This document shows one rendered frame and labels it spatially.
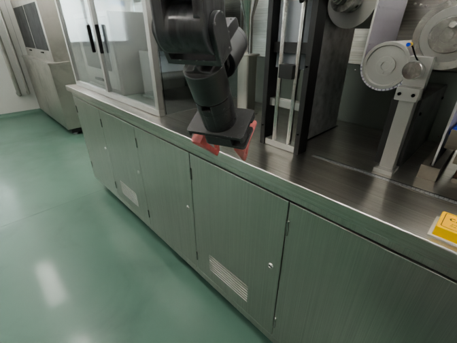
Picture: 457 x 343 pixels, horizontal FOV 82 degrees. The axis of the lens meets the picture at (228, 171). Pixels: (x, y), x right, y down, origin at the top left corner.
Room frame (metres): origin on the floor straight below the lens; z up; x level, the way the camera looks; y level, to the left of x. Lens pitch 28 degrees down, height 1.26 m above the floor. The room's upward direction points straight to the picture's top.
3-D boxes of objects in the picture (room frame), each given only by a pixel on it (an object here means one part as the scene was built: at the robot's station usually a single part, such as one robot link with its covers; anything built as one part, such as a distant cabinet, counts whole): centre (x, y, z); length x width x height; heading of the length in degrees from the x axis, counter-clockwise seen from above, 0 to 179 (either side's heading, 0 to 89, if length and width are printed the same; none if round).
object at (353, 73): (1.69, -0.01, 1.02); 2.24 x 0.04 x 0.24; 44
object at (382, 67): (0.85, -0.52, 1.17); 0.26 x 0.12 x 0.12; 134
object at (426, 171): (0.72, -0.64, 0.92); 0.28 x 0.04 x 0.04; 134
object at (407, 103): (0.67, -0.46, 1.05); 0.06 x 0.05 x 0.31; 134
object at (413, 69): (0.65, -0.43, 1.18); 0.04 x 0.02 x 0.04; 44
